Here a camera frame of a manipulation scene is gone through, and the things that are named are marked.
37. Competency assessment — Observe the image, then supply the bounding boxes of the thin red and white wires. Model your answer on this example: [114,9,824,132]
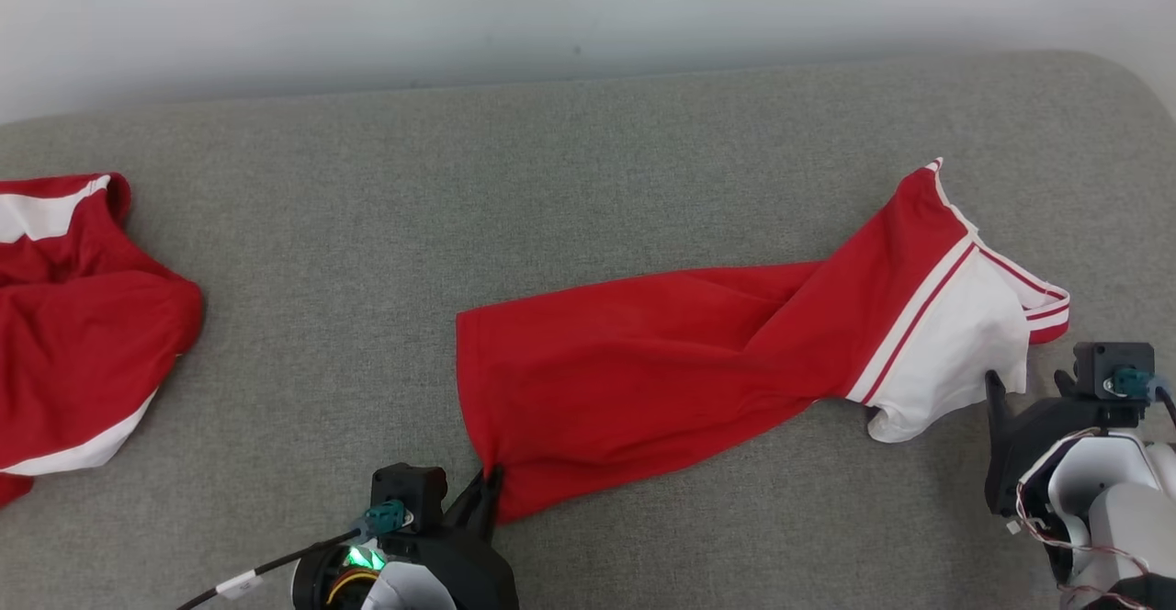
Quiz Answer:
[1006,431,1160,610]

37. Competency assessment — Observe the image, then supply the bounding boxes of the red jersey with black lettering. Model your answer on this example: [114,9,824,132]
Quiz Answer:
[456,158,1072,525]

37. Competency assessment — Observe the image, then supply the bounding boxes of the black cable, teal plug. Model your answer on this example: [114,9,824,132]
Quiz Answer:
[175,500,410,610]
[1105,367,1176,429]

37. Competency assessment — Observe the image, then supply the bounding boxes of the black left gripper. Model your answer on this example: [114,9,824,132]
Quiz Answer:
[379,465,521,610]

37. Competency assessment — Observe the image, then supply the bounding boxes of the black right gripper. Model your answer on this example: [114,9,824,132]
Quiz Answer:
[984,369,1142,516]

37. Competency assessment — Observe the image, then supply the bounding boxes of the black right cable, teal plug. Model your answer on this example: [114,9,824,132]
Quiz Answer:
[1105,367,1176,429]

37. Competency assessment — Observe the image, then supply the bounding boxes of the black left cable, teal plug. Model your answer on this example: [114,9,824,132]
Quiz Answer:
[175,500,410,610]

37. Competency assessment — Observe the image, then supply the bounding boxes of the red shorts with white bands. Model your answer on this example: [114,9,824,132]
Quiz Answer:
[0,173,205,508]

